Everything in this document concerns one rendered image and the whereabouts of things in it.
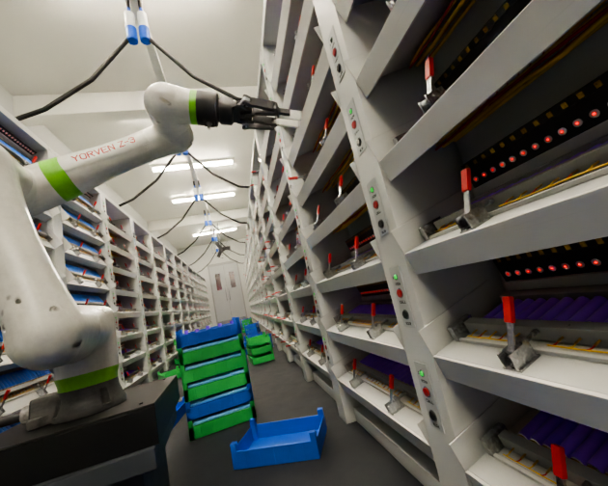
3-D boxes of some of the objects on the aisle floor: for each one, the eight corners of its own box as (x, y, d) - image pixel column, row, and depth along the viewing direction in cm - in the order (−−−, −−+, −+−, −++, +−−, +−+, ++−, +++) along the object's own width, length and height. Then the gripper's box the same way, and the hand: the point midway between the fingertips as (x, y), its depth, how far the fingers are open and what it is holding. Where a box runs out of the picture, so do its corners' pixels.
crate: (189, 441, 131) (187, 421, 132) (191, 425, 150) (189, 409, 151) (257, 418, 142) (253, 400, 143) (250, 406, 160) (247, 391, 162)
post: (346, 424, 115) (261, 40, 144) (339, 416, 124) (260, 55, 153) (392, 408, 119) (300, 39, 149) (381, 401, 128) (296, 54, 158)
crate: (233, 470, 100) (229, 445, 101) (254, 439, 119) (251, 418, 121) (319, 459, 95) (314, 432, 96) (327, 428, 115) (322, 406, 116)
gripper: (220, 137, 92) (295, 145, 97) (216, 103, 77) (306, 114, 82) (221, 116, 94) (295, 124, 99) (217, 78, 79) (305, 91, 83)
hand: (289, 118), depth 89 cm, fingers open, 3 cm apart
